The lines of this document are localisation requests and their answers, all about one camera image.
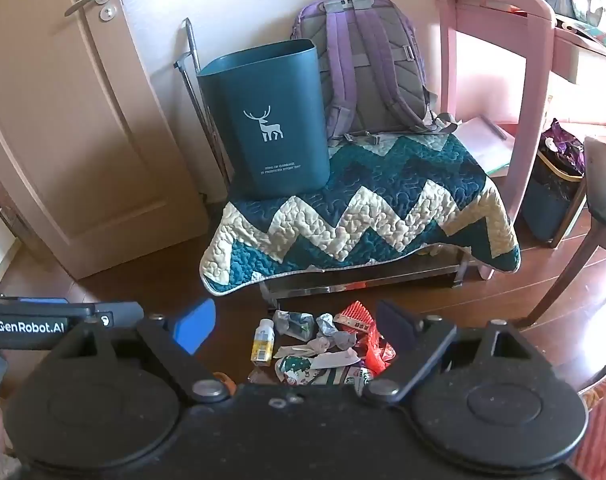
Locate white paper sheet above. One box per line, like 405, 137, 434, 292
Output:
310, 351, 360, 370

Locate purple grey backpack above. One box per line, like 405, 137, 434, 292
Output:
290, 0, 458, 143

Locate small white yellow bottle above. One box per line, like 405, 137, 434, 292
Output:
254, 317, 277, 364

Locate red serrated snack packet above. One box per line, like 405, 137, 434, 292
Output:
333, 302, 375, 333

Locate teal cream zigzag quilted blanket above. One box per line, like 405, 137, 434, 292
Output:
200, 132, 522, 296

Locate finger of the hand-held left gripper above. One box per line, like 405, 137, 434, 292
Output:
0, 296, 145, 328

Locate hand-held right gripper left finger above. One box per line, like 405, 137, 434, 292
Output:
53, 298, 232, 403

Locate dark bin with gold rim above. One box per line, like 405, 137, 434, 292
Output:
520, 147, 586, 248

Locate orange striped cloth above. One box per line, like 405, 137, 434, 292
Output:
575, 372, 606, 480

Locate crumpled grey wrapper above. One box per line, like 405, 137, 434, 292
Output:
310, 312, 358, 353

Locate green red printed paper bag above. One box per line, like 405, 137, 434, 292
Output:
274, 355, 336, 387

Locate teal deer print trash bin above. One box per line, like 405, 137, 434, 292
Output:
196, 39, 331, 198

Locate red plastic wrapper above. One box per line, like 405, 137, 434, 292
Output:
358, 332, 397, 377

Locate crumpled clear plastic bag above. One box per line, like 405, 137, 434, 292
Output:
273, 310, 315, 339

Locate white orange printed packet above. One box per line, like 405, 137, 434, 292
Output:
333, 365, 375, 397

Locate colourful picture book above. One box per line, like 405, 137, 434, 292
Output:
563, 15, 606, 53

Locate stack of white papers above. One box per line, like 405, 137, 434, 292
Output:
455, 115, 516, 176

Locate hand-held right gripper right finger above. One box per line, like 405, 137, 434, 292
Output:
361, 300, 538, 406

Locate folded metal trolley frame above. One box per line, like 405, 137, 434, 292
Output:
174, 17, 231, 191

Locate pink wooden desk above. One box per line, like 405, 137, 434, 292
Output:
435, 0, 606, 281

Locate dark wooden chair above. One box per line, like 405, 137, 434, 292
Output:
525, 136, 606, 328

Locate beige wooden door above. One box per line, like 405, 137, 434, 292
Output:
0, 0, 211, 281

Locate purple plastic bag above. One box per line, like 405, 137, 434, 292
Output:
540, 119, 586, 176

